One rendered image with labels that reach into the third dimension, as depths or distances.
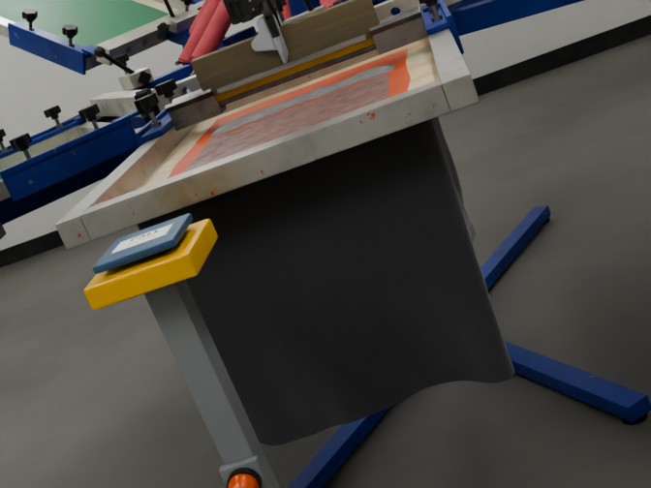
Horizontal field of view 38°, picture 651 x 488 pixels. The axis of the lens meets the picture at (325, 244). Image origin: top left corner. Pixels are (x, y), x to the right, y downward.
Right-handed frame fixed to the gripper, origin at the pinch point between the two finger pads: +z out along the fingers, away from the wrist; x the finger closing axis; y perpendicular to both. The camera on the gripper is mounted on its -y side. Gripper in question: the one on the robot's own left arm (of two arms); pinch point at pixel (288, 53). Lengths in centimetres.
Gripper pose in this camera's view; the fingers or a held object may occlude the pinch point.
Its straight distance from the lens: 181.2
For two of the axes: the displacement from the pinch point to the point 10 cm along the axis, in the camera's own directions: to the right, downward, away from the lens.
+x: -0.7, 3.3, -9.4
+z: 3.5, 8.9, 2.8
